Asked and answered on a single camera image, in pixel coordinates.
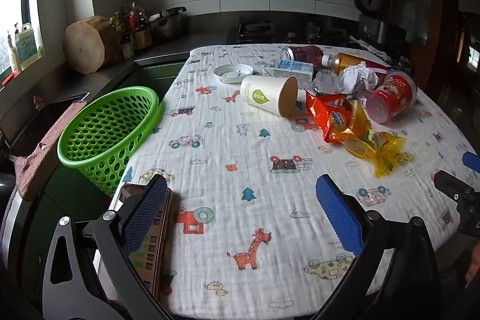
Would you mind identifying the white plastic lid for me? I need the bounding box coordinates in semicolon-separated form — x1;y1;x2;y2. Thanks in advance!
213;64;254;84

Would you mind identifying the round wooden chopping block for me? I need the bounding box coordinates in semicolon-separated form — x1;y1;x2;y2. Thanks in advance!
62;16;114;75

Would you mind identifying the red soda can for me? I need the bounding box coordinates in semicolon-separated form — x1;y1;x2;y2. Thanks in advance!
280;45;325;68

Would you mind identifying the red instant noodle cup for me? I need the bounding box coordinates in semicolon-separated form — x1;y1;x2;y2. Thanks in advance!
365;70;418;124

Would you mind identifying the white paper cup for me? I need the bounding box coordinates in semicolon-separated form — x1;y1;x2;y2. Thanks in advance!
240;75;299;117

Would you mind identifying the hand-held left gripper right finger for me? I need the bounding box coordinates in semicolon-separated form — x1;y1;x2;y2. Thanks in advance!
315;174;442;320

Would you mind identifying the brown rectangular case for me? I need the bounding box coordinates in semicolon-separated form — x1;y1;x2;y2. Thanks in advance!
114;183;174;303

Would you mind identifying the black gas stove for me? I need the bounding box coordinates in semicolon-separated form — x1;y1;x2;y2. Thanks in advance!
226;19;352;46

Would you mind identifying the steel pot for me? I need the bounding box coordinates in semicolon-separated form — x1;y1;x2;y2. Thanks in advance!
148;7;187;40

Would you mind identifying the brown cloth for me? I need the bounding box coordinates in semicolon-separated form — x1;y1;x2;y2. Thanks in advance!
14;100;88;201

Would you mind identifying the orange snack bag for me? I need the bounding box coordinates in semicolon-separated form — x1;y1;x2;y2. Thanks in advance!
305;91;373;145

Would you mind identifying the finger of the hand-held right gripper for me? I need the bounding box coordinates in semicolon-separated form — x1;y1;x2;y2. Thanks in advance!
462;151;480;174
433;170;480;236

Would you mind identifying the detergent bottle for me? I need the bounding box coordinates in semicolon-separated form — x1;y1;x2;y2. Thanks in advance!
15;22;41;70

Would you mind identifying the steel kitchen appliance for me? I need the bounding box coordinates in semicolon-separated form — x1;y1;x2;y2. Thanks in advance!
358;14;408;48

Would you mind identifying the kitchen sink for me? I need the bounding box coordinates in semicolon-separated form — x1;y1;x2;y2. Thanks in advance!
0;91;91;159

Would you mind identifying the printed blanket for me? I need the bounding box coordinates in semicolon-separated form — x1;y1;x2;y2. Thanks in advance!
108;43;479;320

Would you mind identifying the crumpled white paper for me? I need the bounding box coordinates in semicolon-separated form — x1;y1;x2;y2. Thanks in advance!
337;61;380;97

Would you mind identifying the crumpled clear plastic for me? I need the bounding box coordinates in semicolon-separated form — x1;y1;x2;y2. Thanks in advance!
312;70;340;94

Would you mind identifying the plastic tea bottle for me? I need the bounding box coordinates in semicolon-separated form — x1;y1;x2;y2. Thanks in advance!
321;52;391;81

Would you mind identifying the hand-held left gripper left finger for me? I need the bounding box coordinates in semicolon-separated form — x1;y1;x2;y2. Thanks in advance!
42;174;177;320

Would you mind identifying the green plastic basket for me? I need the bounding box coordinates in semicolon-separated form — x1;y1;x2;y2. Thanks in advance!
57;86;165;198

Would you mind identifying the yellow plastic wrapper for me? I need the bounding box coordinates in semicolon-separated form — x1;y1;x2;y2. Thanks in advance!
344;129;414;180

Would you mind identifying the white rag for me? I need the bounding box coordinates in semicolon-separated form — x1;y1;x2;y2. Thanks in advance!
350;36;393;63

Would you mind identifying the blue white milk carton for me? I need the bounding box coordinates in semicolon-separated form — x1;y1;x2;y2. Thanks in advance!
262;59;314;90

